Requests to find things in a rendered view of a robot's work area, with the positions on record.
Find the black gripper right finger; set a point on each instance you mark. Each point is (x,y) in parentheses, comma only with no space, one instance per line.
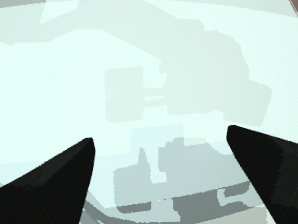
(271,165)

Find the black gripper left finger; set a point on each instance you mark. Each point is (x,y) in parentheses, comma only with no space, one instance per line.
(53,193)

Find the clear low corner walls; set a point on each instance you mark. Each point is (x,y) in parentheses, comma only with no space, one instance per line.
(85,218)

